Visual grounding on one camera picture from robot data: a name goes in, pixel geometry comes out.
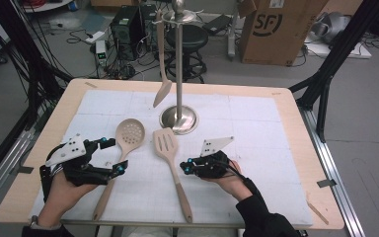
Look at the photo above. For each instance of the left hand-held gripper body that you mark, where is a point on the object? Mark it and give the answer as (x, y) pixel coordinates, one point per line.
(79, 173)

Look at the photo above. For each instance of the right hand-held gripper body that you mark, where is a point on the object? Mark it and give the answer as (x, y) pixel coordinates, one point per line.
(212, 166)

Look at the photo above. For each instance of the beige perforated skimmer spoon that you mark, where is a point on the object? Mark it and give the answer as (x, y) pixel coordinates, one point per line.
(131, 133)

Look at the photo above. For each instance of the beige slotted spatula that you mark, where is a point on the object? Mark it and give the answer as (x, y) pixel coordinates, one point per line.
(166, 144)

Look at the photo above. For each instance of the steel utensil stand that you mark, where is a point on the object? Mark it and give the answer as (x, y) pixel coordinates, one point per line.
(178, 118)

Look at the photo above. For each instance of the beige solid spatula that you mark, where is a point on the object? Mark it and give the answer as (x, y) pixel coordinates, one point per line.
(162, 92)

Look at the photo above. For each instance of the person's right hand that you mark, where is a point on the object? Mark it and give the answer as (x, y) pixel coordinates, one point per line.
(233, 184)

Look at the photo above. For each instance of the person's left hand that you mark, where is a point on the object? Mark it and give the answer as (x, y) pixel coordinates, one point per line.
(59, 200)

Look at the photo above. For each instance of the white grid mat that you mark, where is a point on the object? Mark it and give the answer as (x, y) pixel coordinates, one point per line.
(243, 131)

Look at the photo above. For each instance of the grey tape piece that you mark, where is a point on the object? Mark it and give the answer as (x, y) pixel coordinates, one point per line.
(326, 183)
(25, 170)

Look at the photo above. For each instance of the grey wristwatch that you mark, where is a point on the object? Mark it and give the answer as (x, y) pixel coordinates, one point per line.
(42, 225)

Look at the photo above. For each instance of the white adapter box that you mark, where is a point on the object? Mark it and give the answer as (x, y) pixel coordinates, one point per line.
(101, 52)

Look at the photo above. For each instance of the white power strip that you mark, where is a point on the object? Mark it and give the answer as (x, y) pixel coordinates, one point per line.
(95, 37)

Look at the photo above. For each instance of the black computer tower green label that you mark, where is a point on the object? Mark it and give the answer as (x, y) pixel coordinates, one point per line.
(126, 36)

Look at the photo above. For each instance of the black round stool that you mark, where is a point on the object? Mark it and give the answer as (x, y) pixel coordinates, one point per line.
(187, 38)

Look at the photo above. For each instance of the plain black computer tower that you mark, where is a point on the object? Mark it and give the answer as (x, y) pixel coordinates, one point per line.
(148, 26)

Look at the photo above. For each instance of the black laptop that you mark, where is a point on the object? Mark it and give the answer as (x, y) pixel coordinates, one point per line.
(217, 23)

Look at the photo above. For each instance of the large cardboard box black logo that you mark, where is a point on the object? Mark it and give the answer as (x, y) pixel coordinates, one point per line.
(276, 36)

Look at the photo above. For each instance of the round white table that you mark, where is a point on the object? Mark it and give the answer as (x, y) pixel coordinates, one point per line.
(46, 5)

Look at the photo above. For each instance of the grey machine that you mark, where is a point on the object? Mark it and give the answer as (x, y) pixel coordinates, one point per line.
(330, 26)

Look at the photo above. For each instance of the white base board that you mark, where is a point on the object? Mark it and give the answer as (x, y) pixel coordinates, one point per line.
(358, 51)

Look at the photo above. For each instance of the aluminium frame rail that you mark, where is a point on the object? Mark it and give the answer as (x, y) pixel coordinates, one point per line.
(0, 171)
(335, 177)

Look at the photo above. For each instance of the black frame post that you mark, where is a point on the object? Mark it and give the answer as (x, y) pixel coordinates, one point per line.
(342, 42)
(19, 42)

